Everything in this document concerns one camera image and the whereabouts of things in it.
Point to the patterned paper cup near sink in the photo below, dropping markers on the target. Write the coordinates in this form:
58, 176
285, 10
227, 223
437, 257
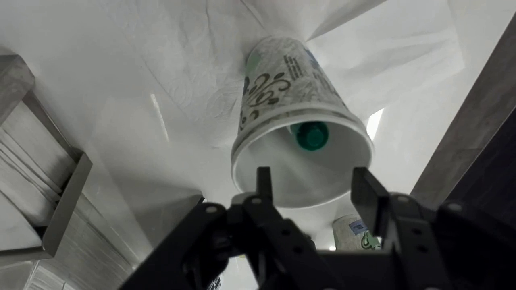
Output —
350, 234

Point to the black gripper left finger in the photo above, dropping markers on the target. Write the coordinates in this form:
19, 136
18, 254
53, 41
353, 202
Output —
263, 187

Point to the patterned paper cup with marker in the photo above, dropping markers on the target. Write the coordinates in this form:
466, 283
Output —
293, 123

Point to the metal napkin holder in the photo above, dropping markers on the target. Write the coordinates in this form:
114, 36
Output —
42, 175

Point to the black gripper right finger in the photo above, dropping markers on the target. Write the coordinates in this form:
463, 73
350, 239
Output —
369, 199

